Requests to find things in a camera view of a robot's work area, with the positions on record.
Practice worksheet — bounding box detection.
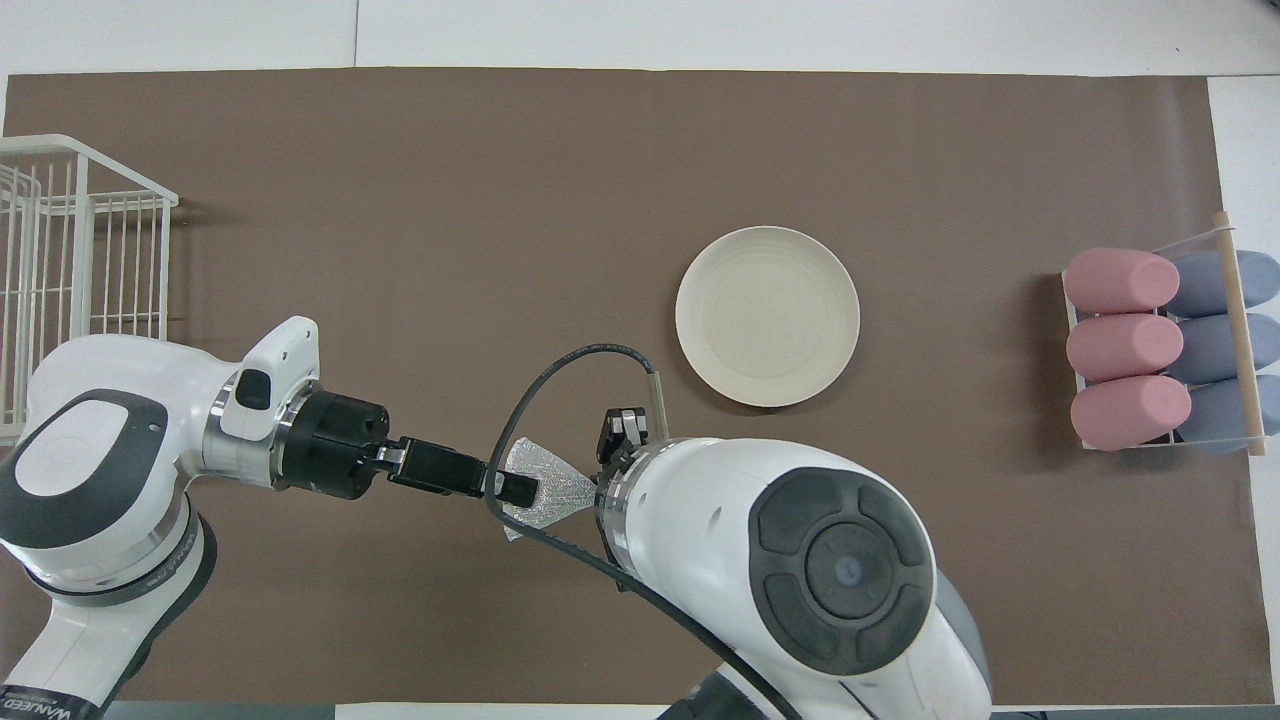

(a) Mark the pink cup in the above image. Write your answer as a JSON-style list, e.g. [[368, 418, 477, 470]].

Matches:
[[1063, 248, 1181, 314], [1066, 313, 1184, 383], [1070, 375, 1193, 452]]

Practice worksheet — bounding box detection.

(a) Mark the white cup rack wooden bar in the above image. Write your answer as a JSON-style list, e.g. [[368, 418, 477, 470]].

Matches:
[[1060, 212, 1271, 458]]

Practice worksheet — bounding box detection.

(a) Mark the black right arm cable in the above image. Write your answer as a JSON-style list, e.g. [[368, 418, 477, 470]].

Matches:
[[485, 345, 801, 720]]

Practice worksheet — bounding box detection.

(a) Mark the blue cup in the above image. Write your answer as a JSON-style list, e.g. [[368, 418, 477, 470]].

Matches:
[[1175, 375, 1280, 457], [1168, 250, 1280, 319], [1165, 313, 1280, 383]]

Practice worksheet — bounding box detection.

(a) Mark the silver foil snack bag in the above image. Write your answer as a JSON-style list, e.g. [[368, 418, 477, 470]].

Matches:
[[497, 437, 601, 542]]

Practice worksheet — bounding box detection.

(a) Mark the cream round plate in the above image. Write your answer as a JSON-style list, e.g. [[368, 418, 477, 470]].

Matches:
[[675, 226, 861, 409]]

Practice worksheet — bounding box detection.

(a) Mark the white wire dish rack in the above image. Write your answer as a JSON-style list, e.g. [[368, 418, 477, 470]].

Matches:
[[0, 135, 179, 447]]

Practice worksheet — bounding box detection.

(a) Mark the brown table mat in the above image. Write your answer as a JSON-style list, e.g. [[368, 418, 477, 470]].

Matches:
[[0, 67, 1276, 706]]

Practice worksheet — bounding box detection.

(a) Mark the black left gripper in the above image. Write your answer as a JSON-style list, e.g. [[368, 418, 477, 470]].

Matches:
[[276, 390, 541, 507]]

